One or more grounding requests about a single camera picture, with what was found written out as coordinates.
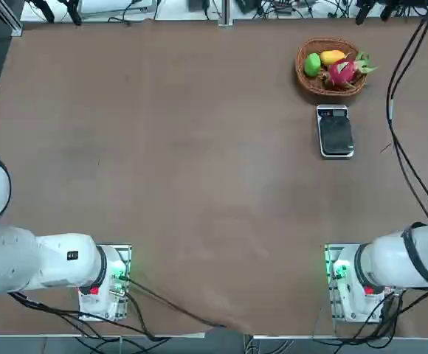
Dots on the green apple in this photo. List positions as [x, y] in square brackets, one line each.
[312, 65]

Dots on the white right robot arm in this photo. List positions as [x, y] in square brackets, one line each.
[383, 262]

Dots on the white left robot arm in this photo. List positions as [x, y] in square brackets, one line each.
[51, 262]

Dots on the white electronic scale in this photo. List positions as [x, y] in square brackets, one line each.
[335, 134]

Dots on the brown wicker basket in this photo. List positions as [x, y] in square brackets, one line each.
[310, 85]

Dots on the pink dragon fruit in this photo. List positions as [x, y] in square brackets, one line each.
[341, 73]

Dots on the yellow mango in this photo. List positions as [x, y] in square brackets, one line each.
[332, 56]

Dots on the black stand leg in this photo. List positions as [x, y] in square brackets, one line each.
[389, 10]
[46, 9]
[363, 11]
[74, 13]

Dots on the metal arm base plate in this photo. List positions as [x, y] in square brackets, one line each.
[329, 274]
[124, 254]

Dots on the aluminium frame post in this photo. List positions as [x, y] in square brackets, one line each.
[225, 13]
[13, 18]

